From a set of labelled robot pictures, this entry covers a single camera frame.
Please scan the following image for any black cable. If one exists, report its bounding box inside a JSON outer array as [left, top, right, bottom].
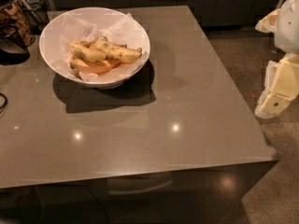
[[0, 92, 8, 114]]

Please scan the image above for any patterned brown jar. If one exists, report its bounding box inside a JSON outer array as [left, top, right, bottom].
[[0, 0, 35, 47]]

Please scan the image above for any black wire rack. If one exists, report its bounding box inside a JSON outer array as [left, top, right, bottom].
[[19, 0, 50, 35]]

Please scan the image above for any black kettle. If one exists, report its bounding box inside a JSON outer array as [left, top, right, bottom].
[[0, 24, 30, 65]]

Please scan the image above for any white bowl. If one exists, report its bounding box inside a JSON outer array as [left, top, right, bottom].
[[38, 7, 151, 90]]

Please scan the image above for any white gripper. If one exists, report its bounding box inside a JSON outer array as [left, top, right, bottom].
[[255, 0, 299, 119]]

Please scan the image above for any white paper liner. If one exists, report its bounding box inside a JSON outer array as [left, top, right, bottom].
[[54, 7, 150, 89]]

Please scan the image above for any spotted yellow banana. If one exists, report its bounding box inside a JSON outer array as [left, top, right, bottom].
[[70, 41, 107, 63], [94, 39, 142, 63]]

